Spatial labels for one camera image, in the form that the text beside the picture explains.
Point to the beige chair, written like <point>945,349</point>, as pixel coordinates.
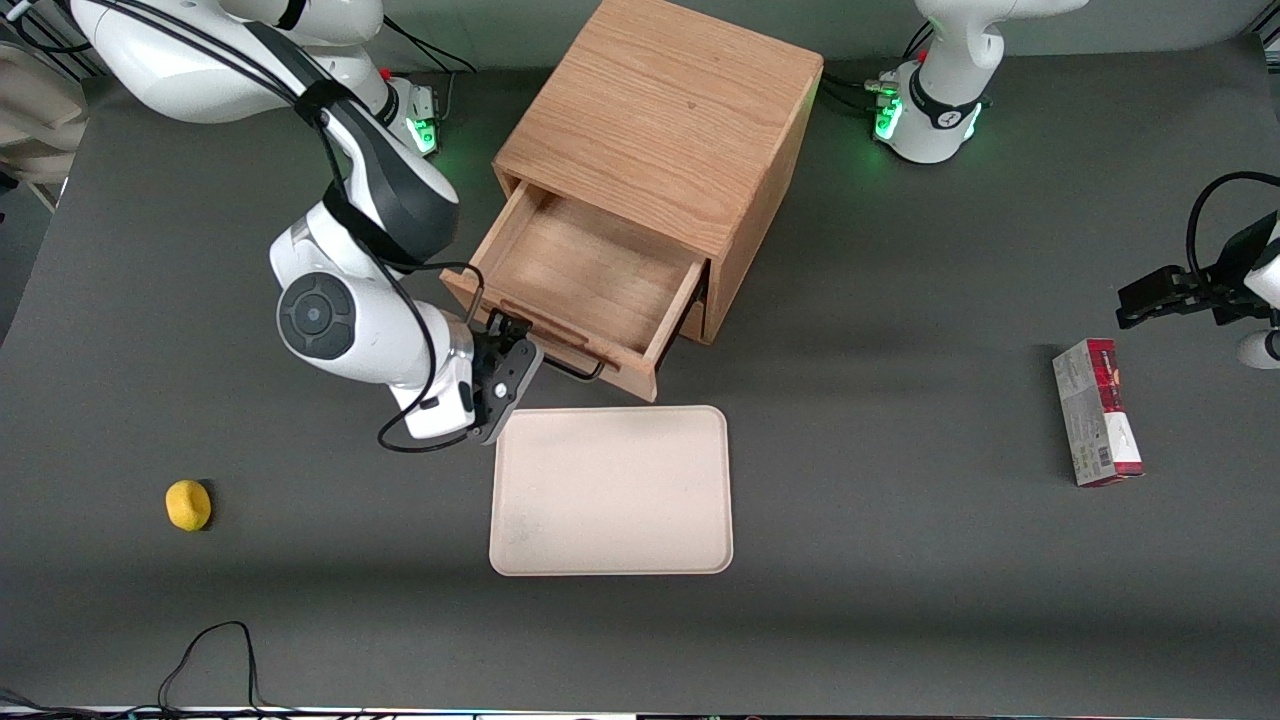
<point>35,110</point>

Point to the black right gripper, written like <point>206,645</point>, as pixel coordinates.
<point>487,353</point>

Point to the red and grey carton box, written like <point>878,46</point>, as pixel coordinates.
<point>1095,415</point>

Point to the oak drawer with inside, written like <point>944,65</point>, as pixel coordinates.
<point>590,260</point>

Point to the oak wooden drawer cabinet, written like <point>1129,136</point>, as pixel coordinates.
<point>680,110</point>

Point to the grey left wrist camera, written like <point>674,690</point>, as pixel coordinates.
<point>1258,350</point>

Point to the yellow lemon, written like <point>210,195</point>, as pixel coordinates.
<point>188,505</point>

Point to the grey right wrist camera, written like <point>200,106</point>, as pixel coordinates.
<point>440,395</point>

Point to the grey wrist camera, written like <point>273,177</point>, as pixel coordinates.
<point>440,395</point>
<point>1258,350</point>

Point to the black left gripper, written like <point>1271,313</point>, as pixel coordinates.
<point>1226,283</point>

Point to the beige rectangular tray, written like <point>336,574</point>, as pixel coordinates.
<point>612,490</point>

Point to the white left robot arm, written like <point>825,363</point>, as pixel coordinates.
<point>950,90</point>

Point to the oak drawer front panel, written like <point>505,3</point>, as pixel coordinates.
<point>697,318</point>

